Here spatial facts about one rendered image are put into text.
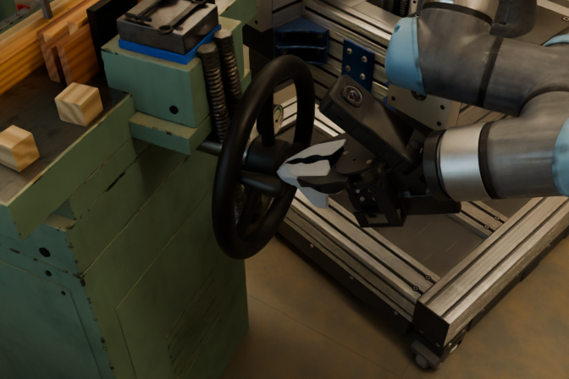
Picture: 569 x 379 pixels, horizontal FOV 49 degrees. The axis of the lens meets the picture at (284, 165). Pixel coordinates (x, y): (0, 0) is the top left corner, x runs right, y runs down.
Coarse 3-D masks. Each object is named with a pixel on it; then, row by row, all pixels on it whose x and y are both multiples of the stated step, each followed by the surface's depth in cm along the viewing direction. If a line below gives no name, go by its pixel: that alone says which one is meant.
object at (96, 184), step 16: (128, 144) 85; (144, 144) 88; (112, 160) 82; (128, 160) 86; (96, 176) 80; (112, 176) 83; (80, 192) 78; (96, 192) 81; (64, 208) 78; (80, 208) 79
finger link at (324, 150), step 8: (320, 144) 72; (328, 144) 72; (336, 144) 71; (344, 144) 70; (304, 152) 73; (312, 152) 72; (320, 152) 71; (328, 152) 70; (336, 152) 70; (288, 160) 73; (296, 160) 73; (304, 160) 72; (312, 160) 72; (320, 160) 71; (336, 160) 70
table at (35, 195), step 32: (224, 0) 102; (256, 0) 109; (0, 96) 82; (32, 96) 82; (128, 96) 82; (0, 128) 77; (32, 128) 77; (64, 128) 77; (96, 128) 77; (128, 128) 84; (160, 128) 82; (192, 128) 82; (64, 160) 73; (96, 160) 79; (0, 192) 68; (32, 192) 70; (64, 192) 75; (0, 224) 70; (32, 224) 71
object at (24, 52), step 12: (36, 36) 85; (12, 48) 83; (24, 48) 83; (36, 48) 86; (0, 60) 81; (12, 60) 82; (24, 60) 84; (36, 60) 86; (0, 72) 81; (12, 72) 83; (24, 72) 85; (0, 84) 81; (12, 84) 83
